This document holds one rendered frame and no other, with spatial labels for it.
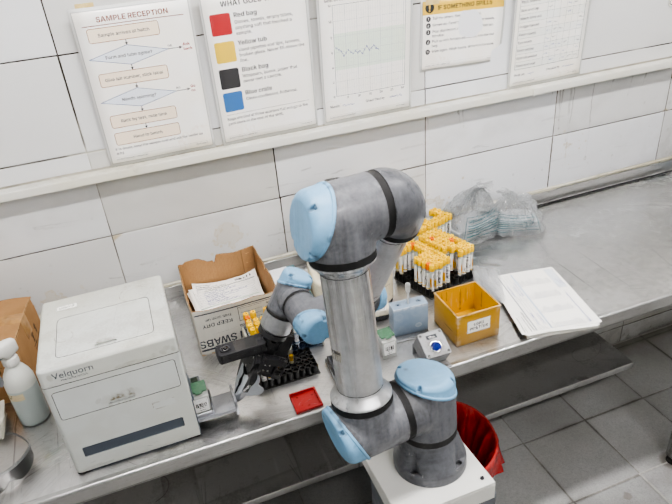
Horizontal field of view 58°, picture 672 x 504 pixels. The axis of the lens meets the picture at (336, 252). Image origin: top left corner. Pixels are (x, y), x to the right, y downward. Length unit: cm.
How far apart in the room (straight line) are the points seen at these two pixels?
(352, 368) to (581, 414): 186
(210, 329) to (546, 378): 139
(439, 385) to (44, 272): 124
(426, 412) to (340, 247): 40
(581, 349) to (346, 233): 189
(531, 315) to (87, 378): 116
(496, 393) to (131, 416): 146
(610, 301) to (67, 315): 145
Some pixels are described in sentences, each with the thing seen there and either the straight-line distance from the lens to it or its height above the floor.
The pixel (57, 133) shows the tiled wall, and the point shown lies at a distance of 181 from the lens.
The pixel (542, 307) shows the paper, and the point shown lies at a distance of 184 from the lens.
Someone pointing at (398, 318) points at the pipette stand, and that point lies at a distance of 167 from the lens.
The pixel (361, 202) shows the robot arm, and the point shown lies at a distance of 94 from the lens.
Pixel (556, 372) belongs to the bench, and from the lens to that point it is 258.
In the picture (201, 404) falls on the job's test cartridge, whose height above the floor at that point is 95.
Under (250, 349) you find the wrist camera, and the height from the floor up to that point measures 107.
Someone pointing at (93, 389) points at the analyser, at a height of 110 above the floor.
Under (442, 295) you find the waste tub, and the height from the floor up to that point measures 96.
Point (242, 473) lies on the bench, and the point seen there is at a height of 27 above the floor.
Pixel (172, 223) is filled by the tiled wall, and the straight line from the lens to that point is 192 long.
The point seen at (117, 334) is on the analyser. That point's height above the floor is 117.
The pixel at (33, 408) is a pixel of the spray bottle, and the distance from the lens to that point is 170.
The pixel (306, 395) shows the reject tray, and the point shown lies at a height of 88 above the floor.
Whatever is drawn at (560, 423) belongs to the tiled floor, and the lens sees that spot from 277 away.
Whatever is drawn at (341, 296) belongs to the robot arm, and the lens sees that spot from 100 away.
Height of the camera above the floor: 194
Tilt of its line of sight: 30 degrees down
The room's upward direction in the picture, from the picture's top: 5 degrees counter-clockwise
